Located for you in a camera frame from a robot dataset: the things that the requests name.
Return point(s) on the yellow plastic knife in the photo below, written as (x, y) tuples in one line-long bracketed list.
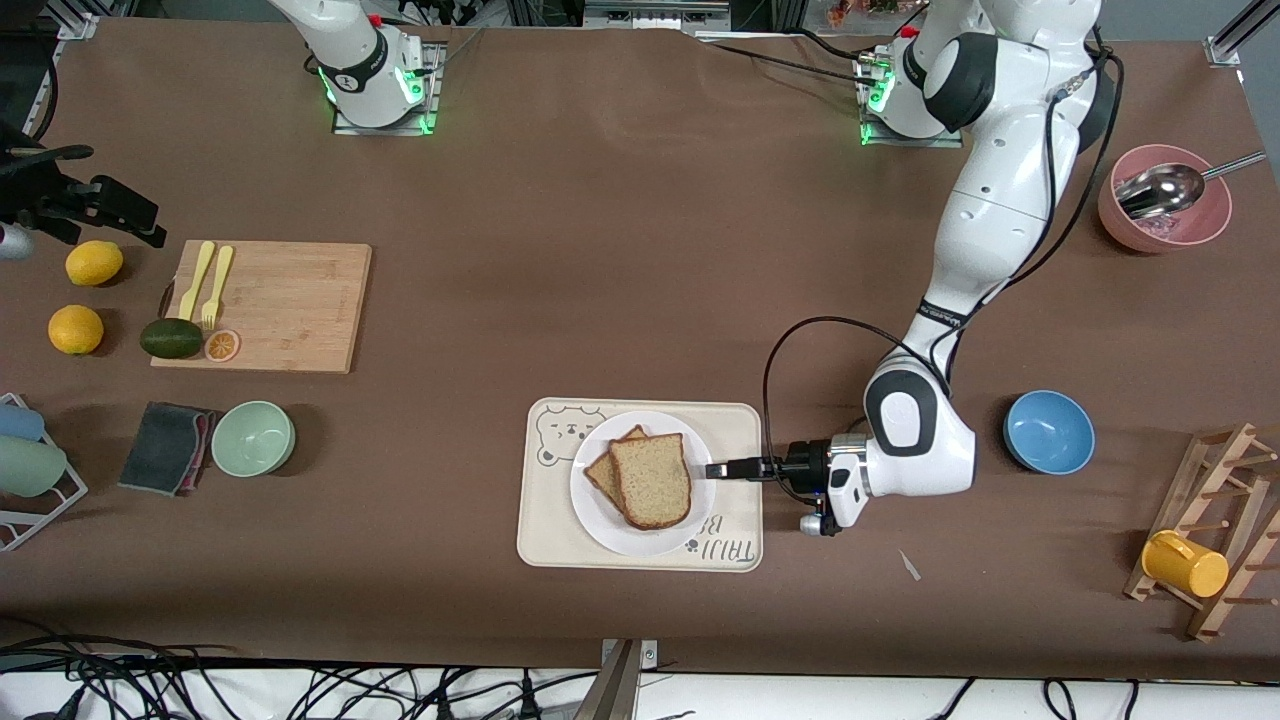
[(197, 280)]

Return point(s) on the green avocado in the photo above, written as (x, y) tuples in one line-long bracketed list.
[(171, 339)]

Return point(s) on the white round plate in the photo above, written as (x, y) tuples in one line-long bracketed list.
[(600, 525)]

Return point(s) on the blue bowl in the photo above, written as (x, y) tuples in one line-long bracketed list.
[(1048, 432)]

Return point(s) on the wooden mug rack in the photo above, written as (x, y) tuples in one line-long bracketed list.
[(1215, 470)]

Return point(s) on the pink bowl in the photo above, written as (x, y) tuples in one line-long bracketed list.
[(1205, 225)]

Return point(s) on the brown bread slice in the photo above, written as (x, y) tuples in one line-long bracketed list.
[(600, 470), (650, 480)]

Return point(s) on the cream bear print tray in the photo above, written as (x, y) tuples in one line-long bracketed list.
[(738, 425)]

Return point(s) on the light green bowl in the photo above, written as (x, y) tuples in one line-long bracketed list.
[(252, 438)]

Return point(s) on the yellow lemon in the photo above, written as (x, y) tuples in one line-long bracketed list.
[(94, 263), (76, 330)]

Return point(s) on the aluminium frame corner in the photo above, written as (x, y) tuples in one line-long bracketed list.
[(1235, 40)]

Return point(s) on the metal scoop spoon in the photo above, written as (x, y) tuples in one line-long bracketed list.
[(1170, 188)]

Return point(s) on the wooden cutting board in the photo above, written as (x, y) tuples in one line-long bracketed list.
[(290, 300)]

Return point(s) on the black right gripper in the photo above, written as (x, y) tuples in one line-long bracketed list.
[(42, 198)]

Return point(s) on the light blue cup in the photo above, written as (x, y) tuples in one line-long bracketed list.
[(18, 422)]

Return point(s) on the pale green cup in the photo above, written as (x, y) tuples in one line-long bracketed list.
[(28, 467)]

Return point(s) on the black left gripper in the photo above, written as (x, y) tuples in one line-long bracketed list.
[(803, 466)]

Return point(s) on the yellow mug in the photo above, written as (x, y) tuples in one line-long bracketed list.
[(1185, 565)]

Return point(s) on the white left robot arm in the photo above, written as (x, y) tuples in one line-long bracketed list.
[(1000, 200)]

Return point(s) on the dark grey folded cloth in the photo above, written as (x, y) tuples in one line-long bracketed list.
[(160, 448)]

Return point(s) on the yellow plastic fork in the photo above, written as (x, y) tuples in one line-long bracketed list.
[(218, 280)]

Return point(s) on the orange slice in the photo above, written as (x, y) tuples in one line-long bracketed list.
[(222, 346)]

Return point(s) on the grey aluminium strut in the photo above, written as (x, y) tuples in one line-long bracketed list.
[(615, 690)]

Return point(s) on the small white paper scrap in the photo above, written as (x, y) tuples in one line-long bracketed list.
[(909, 565)]

